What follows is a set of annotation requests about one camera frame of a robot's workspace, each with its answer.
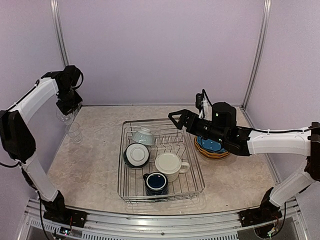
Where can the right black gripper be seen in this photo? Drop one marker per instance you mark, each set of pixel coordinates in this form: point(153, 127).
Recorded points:
point(185, 118)

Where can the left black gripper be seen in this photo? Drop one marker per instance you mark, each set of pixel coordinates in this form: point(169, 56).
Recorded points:
point(67, 110)

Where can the clear glass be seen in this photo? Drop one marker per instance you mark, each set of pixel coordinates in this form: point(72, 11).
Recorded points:
point(69, 118)
point(74, 132)

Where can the yellow polka dot plate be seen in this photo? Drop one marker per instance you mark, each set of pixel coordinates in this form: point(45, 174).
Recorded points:
point(210, 155)

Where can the blue polka dot plate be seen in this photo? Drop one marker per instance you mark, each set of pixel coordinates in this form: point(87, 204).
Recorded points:
point(210, 145)

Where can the dark blue mug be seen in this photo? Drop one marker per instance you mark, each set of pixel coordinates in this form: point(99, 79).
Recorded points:
point(156, 184)

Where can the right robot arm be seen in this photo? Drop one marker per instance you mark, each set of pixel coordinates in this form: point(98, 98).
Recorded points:
point(244, 141)

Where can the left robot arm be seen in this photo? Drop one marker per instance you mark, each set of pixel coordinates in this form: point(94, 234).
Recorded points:
point(18, 140)

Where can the light striped rice bowl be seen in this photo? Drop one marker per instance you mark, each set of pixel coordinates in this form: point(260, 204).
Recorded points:
point(143, 136)

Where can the bird pattern ceramic plate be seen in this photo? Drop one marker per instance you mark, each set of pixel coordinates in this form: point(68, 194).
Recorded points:
point(215, 158)

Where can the white ceramic mug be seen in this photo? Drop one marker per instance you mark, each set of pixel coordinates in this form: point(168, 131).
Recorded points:
point(171, 165)

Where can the dark blue white bowl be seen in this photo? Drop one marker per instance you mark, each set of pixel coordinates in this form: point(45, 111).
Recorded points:
point(136, 155)

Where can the back wall aluminium rail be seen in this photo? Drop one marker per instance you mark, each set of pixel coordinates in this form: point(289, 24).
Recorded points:
point(141, 104)

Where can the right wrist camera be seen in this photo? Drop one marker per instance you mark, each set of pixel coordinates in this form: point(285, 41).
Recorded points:
point(204, 105)

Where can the metal wire dish rack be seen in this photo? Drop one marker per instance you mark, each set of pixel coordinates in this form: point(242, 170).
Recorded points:
point(130, 185)

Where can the left corner aluminium post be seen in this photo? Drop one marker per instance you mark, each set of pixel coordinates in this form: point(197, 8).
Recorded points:
point(59, 32)

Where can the corner aluminium post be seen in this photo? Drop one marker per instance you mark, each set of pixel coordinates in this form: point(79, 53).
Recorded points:
point(59, 32)
point(258, 53)

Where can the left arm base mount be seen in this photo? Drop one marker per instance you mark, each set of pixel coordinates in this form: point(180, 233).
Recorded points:
point(66, 216)

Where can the aluminium front frame rail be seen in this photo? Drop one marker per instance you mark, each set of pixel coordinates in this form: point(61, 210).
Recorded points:
point(104, 225)

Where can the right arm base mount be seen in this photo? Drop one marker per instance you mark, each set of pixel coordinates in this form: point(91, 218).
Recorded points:
point(259, 215)

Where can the right corner aluminium post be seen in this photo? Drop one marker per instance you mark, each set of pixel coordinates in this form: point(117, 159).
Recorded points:
point(258, 53)

